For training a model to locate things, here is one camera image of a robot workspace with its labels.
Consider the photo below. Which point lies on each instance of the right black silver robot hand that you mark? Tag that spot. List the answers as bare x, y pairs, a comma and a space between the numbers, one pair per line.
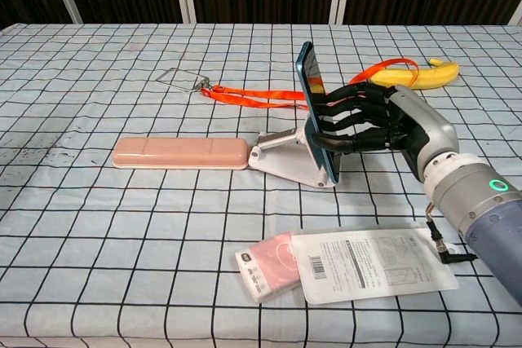
424, 128

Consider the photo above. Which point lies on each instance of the black smartphone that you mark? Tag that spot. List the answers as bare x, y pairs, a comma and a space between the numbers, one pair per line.
312, 75

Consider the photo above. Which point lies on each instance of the white phone stand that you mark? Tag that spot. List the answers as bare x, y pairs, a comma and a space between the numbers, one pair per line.
289, 160

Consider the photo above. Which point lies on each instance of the yellow banana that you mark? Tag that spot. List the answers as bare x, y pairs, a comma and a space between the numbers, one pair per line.
428, 77

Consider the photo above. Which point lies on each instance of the white printed packaging bag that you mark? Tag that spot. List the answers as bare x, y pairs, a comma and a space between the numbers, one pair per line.
367, 266

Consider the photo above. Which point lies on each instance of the pink small packet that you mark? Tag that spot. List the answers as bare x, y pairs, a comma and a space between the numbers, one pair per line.
269, 266

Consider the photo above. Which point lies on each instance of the clear badge holder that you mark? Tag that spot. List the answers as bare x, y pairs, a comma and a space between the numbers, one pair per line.
183, 79

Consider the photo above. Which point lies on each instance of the pink oblong case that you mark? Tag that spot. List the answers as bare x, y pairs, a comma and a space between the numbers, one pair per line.
179, 152

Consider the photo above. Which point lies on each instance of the checkered light blue tablecloth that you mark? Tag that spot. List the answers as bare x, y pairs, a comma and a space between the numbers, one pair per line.
122, 221

